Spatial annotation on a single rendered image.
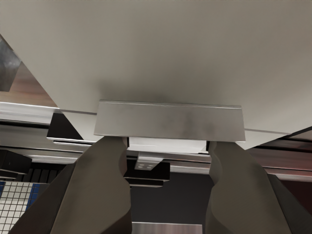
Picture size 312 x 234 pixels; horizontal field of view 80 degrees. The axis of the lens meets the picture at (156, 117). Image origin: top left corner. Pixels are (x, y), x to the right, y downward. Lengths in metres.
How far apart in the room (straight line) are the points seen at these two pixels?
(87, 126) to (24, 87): 0.11
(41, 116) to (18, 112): 0.03
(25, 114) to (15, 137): 0.26
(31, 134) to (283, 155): 0.65
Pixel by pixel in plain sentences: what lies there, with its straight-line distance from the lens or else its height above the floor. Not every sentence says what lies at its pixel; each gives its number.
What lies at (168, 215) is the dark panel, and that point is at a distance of 0.75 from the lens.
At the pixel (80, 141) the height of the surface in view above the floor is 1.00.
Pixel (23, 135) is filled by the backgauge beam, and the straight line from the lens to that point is 0.53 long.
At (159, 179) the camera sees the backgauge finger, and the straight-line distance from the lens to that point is 0.42.
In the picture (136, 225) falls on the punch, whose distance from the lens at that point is 0.23.
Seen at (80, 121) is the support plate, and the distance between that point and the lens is 0.16.
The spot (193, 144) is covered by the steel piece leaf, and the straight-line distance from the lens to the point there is 0.20.
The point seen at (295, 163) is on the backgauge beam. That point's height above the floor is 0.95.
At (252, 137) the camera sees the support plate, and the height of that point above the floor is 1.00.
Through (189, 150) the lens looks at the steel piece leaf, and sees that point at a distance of 0.22.
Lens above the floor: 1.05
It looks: 22 degrees down
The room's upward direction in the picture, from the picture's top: 177 degrees counter-clockwise
